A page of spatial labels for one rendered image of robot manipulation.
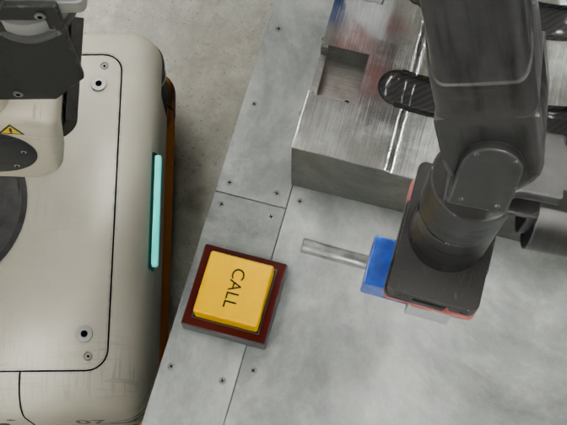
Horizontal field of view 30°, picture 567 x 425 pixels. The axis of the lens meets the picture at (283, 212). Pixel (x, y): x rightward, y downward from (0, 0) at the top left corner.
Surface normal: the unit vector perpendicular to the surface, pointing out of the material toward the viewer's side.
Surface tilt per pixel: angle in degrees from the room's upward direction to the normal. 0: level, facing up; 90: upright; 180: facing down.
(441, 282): 1
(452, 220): 89
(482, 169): 75
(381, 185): 90
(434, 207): 89
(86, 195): 0
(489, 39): 66
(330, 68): 0
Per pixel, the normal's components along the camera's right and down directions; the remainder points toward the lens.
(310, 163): -0.26, 0.91
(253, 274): 0.00, -0.35
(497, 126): -0.19, 0.79
